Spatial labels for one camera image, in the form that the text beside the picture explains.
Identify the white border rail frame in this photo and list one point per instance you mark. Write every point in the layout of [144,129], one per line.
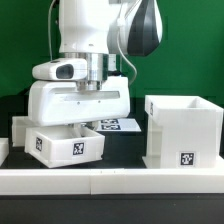
[108,181]

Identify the white drawer cabinet frame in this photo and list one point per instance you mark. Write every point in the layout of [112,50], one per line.
[183,132]

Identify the white front drawer box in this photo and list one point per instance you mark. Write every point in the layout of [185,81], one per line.
[56,146]

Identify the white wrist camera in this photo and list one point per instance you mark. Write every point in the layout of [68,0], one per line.
[68,69]

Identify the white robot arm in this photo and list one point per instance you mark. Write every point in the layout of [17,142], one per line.
[78,87]

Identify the white marker sheet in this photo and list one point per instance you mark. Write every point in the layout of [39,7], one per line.
[117,125]

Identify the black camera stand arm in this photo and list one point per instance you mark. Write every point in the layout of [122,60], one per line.
[52,25]

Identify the white drawer box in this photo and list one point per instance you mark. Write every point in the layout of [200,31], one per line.
[56,146]
[19,126]

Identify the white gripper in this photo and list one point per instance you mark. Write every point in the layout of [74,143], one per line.
[59,103]

